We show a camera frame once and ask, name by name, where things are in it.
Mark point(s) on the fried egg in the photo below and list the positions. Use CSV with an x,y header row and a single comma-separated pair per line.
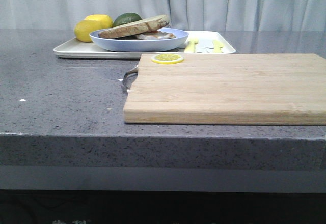
x,y
155,35

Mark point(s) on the light blue round plate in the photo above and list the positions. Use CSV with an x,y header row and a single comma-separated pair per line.
x,y
141,45

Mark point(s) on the bread slice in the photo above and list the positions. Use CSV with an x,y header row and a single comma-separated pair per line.
x,y
132,37
137,27

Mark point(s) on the white rectangular tray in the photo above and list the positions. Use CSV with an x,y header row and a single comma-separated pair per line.
x,y
78,50

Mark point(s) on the lemon slice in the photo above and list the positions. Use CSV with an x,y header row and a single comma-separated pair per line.
x,y
167,58

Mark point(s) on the yellow plastic fork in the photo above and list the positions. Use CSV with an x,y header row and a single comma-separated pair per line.
x,y
191,45

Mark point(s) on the yellow plastic knife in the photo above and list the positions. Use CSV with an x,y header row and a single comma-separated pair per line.
x,y
217,46

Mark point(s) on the green lime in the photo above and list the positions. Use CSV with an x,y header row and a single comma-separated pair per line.
x,y
126,18

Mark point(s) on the wooden cutting board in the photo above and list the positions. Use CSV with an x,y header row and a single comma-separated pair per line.
x,y
229,89

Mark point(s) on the rear yellow lemon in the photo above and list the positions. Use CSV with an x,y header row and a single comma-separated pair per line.
x,y
105,20

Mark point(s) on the yellow lemon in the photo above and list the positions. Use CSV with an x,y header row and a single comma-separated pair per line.
x,y
83,29
105,20

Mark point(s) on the front yellow lemon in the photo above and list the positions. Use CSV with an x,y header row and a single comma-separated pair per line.
x,y
83,29

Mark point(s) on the grey curtain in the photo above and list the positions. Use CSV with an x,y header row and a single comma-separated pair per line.
x,y
215,15

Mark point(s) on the metal cutting board handle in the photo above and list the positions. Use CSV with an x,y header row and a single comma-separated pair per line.
x,y
128,78

